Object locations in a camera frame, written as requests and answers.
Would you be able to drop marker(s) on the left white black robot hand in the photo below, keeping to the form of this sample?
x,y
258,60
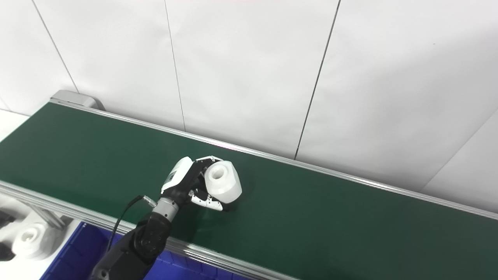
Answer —
x,y
179,175

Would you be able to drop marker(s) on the white round plastic part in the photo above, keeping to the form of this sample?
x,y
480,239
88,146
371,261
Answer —
x,y
33,241
225,182

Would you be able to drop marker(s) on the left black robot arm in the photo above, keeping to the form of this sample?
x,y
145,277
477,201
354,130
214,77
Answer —
x,y
144,241

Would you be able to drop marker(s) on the green conveyor belt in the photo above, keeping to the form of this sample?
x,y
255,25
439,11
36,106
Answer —
x,y
78,213
311,214

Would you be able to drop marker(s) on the blue plastic bin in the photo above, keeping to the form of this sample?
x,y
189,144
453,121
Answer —
x,y
78,256

